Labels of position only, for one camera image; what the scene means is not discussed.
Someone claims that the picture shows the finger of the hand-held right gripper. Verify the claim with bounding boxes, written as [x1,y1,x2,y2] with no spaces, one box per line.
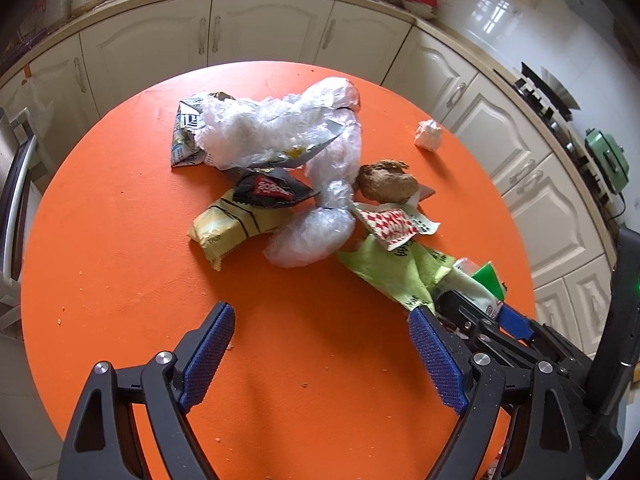
[435,287,538,365]
[499,304,592,367]

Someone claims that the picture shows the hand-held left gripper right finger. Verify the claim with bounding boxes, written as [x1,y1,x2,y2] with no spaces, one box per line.
[407,306,588,480]

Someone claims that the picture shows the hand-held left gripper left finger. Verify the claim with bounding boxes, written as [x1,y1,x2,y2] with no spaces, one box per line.
[57,301,236,480]

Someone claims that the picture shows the green white packet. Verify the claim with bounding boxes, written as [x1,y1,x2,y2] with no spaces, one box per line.
[440,257,509,321]

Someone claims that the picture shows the red white checkered wrapper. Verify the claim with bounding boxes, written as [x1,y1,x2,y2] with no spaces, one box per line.
[350,201,442,252]

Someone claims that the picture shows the black wrapper with red label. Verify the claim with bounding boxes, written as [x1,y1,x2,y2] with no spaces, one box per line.
[232,169,317,209]

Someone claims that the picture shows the clear plastic film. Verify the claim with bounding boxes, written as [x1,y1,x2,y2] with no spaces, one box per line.
[196,76,362,172]

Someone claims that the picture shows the light green wrapper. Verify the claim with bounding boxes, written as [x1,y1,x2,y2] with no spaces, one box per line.
[337,235,458,313]

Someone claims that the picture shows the yellow snack wrapper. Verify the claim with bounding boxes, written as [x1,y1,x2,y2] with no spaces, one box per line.
[187,190,291,274]

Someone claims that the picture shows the brown crumpled paper ball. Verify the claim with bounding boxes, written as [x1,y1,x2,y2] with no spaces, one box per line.
[352,160,420,204]

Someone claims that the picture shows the twisted clear plastic bag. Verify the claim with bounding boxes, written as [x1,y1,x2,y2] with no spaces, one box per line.
[264,110,364,269]

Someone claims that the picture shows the crumpled white paper ball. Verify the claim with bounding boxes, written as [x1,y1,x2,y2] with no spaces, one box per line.
[413,120,443,152]

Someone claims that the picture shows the green countertop appliance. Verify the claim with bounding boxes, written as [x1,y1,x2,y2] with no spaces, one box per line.
[585,127,628,196]

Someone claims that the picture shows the silver foil wrapper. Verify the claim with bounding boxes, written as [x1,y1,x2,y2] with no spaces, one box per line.
[222,117,348,181]

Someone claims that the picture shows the black gas stove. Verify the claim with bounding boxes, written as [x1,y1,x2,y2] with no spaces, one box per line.
[515,62,621,211]

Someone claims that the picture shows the crushed printed drink carton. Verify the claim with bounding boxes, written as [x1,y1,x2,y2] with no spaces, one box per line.
[170,91,238,169]

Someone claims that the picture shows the steel pan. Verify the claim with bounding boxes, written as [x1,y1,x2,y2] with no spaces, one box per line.
[540,67,582,111]

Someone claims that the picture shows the stainless steel appliance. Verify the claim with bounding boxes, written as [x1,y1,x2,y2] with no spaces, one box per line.
[0,107,41,311]

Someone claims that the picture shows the cream kitchen cabinets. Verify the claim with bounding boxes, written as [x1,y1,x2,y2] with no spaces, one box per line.
[0,0,631,361]

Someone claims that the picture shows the stack of colourful packets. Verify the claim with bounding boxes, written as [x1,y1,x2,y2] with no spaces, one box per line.
[0,2,51,68]

